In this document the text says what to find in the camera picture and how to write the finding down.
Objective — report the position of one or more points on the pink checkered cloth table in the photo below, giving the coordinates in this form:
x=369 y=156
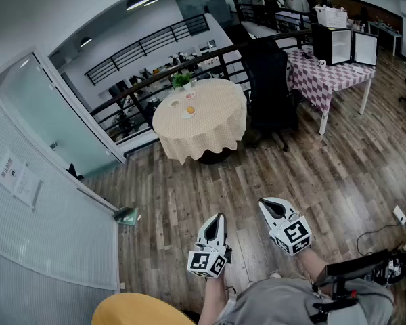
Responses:
x=318 y=80

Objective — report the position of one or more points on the white paper sign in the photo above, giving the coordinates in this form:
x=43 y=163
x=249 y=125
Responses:
x=8 y=171
x=27 y=188

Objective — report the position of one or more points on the black pendant lamp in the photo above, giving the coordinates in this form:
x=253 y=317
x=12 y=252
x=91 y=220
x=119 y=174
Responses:
x=138 y=1
x=86 y=41

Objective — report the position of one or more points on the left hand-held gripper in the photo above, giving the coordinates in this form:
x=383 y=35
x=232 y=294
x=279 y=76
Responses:
x=203 y=262

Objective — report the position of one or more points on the person's grey clothing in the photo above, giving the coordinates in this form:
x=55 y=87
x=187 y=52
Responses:
x=274 y=303

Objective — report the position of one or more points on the white desk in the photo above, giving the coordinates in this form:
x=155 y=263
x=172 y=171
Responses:
x=385 y=29

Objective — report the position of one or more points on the black mesh office chair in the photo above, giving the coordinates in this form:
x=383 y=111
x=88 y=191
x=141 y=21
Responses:
x=270 y=80

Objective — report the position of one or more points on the black railing brown handrail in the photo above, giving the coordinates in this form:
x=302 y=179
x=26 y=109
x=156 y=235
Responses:
x=224 y=66

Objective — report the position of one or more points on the black body harness rig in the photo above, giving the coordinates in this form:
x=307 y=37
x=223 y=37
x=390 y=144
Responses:
x=352 y=269

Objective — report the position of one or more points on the black scissors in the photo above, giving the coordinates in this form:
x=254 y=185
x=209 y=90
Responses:
x=307 y=55

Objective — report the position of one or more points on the person's right forearm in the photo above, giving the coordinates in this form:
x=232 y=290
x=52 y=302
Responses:
x=311 y=262

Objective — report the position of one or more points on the black stair railing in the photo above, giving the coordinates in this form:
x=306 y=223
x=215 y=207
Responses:
x=257 y=12

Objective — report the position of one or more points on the green floor box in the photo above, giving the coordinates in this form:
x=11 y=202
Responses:
x=127 y=215

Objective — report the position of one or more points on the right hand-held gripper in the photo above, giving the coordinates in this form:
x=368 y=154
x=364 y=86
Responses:
x=294 y=237

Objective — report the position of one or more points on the white cup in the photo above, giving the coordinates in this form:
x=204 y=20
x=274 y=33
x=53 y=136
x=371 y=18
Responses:
x=321 y=63

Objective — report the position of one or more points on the person's left forearm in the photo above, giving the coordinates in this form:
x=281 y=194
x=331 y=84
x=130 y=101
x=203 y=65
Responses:
x=211 y=300

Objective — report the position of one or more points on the person's white shoe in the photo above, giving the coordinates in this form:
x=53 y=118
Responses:
x=274 y=275

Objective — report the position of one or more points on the white tube ceiling light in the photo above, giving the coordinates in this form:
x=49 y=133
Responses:
x=151 y=2

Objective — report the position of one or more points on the white plastic basket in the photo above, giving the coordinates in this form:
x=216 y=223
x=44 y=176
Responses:
x=331 y=17

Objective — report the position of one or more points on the round table beige checked cloth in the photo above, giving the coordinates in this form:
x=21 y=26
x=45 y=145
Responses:
x=216 y=113

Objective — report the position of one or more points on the yellow stool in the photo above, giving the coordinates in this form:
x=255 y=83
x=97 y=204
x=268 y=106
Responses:
x=138 y=311

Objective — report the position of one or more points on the white power strip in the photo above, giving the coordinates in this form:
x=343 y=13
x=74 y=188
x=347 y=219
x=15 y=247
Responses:
x=399 y=214

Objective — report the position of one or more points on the green potted plant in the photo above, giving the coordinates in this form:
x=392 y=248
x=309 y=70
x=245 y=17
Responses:
x=182 y=80

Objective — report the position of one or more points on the frosted glass door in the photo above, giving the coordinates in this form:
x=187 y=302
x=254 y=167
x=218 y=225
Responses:
x=54 y=113

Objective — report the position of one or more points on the small black chair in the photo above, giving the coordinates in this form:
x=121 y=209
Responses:
x=74 y=172

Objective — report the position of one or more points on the black horizontal bar railing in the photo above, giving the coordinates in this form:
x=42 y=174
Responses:
x=189 y=25

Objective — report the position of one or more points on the small white plate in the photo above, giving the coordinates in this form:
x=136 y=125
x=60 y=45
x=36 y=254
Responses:
x=170 y=106
x=195 y=97

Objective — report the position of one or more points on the flat white saucer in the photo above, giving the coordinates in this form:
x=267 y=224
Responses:
x=358 y=70

